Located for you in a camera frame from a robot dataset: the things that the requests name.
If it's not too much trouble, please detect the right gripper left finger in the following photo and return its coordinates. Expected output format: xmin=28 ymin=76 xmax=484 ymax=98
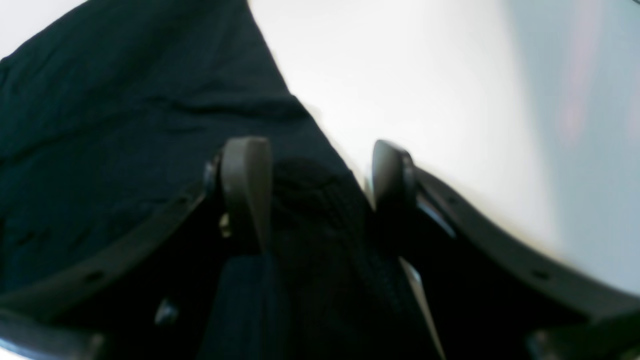
xmin=1 ymin=136 xmax=274 ymax=360

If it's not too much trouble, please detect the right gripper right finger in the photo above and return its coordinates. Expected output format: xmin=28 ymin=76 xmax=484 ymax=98
xmin=372 ymin=140 xmax=640 ymax=360

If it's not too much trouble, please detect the black T-shirt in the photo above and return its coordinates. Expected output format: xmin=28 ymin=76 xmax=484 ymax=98
xmin=1 ymin=0 xmax=438 ymax=360

